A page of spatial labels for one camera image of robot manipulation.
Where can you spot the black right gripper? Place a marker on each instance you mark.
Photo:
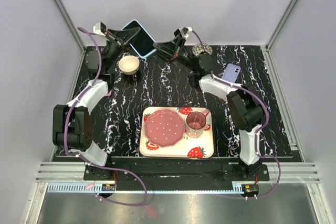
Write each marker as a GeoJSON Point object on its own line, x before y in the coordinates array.
{"type": "Point", "coordinates": [165, 50]}

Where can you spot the purple phone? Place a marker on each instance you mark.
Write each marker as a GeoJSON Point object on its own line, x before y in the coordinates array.
{"type": "Point", "coordinates": [231, 73]}

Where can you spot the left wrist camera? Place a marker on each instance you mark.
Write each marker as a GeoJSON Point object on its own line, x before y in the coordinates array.
{"type": "Point", "coordinates": [99, 29]}

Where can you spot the pink dotted plate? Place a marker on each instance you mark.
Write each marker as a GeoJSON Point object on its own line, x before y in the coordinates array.
{"type": "Point", "coordinates": [164, 128]}

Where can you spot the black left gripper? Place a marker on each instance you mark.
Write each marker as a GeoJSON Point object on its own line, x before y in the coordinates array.
{"type": "Point", "coordinates": [125, 35]}

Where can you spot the pink glass mug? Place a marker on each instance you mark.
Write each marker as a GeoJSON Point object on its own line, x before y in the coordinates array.
{"type": "Point", "coordinates": [195, 123]}

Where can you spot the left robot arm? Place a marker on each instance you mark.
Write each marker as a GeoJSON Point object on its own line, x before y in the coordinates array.
{"type": "Point", "coordinates": [72, 128]}

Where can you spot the floral patterned bowl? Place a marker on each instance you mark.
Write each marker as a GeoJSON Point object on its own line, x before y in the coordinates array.
{"type": "Point", "coordinates": [200, 48]}

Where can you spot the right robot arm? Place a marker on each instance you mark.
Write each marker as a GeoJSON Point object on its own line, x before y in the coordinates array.
{"type": "Point", "coordinates": [248, 112]}

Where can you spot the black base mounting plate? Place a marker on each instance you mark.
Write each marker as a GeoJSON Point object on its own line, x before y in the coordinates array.
{"type": "Point", "coordinates": [227, 169]}

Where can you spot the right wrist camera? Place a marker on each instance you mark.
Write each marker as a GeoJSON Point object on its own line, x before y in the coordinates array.
{"type": "Point", "coordinates": [183, 32]}

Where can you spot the white strawberry print tray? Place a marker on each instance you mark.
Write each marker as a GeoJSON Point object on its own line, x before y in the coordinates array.
{"type": "Point", "coordinates": [187, 147]}

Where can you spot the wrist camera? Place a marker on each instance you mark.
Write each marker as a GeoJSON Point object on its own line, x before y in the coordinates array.
{"type": "Point", "coordinates": [99, 29]}
{"type": "Point", "coordinates": [183, 32]}

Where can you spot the cream ceramic bowl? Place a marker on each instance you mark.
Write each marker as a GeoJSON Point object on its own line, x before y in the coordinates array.
{"type": "Point", "coordinates": [129, 65]}

